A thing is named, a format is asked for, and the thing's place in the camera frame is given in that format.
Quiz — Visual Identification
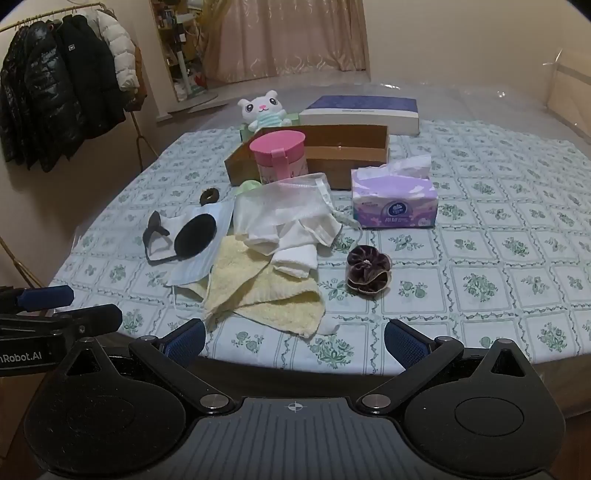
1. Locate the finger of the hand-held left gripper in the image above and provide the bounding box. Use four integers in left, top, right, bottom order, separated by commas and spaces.
0, 285, 75, 311
0, 304, 123, 340

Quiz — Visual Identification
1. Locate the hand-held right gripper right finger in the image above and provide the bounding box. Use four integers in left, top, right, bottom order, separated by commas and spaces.
355, 318, 539, 416

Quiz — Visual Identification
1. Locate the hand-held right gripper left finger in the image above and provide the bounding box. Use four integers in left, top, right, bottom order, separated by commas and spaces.
55, 318, 236, 416

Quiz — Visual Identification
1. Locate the blue face mask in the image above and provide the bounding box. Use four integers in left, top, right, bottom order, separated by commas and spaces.
166, 202, 236, 319

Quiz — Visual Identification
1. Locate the yellow towel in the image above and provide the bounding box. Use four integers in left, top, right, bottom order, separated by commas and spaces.
203, 235, 326, 340

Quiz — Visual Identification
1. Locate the panda sleep mask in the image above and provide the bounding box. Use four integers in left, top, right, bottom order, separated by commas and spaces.
145, 210, 218, 265

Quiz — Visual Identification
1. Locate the brown cardboard box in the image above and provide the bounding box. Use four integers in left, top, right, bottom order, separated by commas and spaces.
224, 124, 391, 191

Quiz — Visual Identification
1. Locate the dark velvet scrunchie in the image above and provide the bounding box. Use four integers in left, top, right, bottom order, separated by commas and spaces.
346, 246, 393, 294

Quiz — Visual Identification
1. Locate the purple tissue pack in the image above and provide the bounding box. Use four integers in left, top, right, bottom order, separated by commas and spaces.
350, 155, 438, 229

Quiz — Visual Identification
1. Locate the gold metal coat rack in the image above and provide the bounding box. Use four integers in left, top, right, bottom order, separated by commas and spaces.
0, 2, 160, 287

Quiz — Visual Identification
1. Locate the glossy black puffer jacket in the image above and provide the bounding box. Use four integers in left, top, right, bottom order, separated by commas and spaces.
0, 21, 88, 172

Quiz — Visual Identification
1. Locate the pink lidded cup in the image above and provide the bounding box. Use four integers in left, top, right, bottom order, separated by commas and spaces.
249, 129, 308, 185

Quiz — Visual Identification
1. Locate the matte black jacket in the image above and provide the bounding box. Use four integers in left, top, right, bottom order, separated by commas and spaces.
55, 14, 126, 139

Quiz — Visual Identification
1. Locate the blue and white flat box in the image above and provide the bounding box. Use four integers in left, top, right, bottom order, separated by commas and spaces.
298, 95, 420, 137

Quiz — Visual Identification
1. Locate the brown jacket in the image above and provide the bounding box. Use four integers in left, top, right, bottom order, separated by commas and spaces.
133, 45, 149, 112

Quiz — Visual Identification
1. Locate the white plush bunny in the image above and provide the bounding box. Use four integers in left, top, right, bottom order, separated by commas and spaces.
237, 90, 294, 134

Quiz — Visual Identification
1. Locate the white puffer jacket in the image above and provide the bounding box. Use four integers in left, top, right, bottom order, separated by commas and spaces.
85, 9, 141, 92

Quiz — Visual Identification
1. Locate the wooden bookshelf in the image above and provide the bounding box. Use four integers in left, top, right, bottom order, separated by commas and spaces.
150, 0, 209, 103

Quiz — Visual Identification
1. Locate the beige curtain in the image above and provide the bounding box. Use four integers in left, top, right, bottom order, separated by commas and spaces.
202, 0, 373, 87

